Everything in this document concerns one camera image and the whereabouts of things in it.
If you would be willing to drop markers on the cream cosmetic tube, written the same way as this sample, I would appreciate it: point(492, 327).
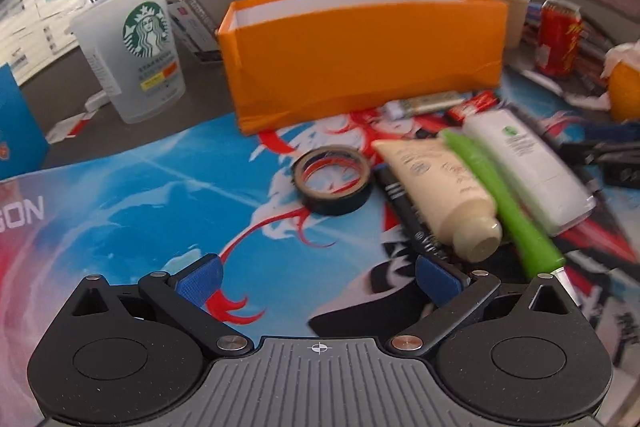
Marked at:
point(450, 187)

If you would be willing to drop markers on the red and white paper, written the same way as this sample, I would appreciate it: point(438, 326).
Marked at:
point(65, 129)

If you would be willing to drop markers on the white cosmetic tube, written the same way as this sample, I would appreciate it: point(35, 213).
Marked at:
point(530, 157)

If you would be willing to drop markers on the green cosmetic tube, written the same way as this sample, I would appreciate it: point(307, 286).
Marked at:
point(500, 197)

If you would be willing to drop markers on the beige paper cup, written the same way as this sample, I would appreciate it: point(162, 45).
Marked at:
point(517, 22)

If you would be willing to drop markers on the orange fruit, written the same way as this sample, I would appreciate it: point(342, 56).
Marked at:
point(627, 92)

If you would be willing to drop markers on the white crumpled tissue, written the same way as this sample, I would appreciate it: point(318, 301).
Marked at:
point(620, 54)

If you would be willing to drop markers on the printed anime desk mat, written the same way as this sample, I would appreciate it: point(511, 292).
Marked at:
point(150, 207)

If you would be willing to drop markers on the red drink can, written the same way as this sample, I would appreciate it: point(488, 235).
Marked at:
point(557, 42)

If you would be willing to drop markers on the orange cardboard box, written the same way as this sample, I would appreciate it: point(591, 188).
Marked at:
point(360, 57)

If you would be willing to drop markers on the black marker pen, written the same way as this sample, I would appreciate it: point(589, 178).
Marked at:
point(400, 202)

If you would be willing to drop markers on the blue paper bag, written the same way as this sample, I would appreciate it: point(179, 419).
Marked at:
point(20, 127)

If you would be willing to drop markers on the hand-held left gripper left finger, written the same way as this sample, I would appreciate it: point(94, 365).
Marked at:
point(200, 283)

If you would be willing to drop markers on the translucent plastic cup green logo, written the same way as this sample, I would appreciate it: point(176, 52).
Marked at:
point(145, 72)

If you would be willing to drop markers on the black tape roll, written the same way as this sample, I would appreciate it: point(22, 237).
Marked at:
point(330, 204)

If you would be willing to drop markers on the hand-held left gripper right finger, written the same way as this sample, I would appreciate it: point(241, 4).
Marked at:
point(440, 279)

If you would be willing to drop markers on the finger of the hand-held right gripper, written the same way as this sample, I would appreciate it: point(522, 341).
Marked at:
point(622, 174)
point(610, 142)

